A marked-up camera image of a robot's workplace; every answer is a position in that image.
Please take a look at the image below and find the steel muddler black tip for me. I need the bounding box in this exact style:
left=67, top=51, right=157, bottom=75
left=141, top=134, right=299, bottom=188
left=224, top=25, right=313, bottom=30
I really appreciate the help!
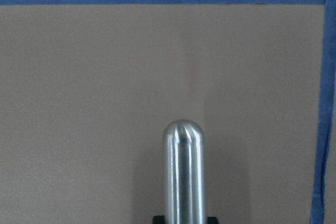
left=163, top=120, right=207, bottom=223

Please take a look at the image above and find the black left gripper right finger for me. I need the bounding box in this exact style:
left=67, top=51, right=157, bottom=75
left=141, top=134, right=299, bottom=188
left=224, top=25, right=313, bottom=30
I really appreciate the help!
left=207, top=216, right=218, bottom=224

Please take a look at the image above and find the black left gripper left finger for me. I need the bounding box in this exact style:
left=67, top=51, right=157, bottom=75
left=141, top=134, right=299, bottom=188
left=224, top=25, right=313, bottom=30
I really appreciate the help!
left=152, top=216, right=165, bottom=224

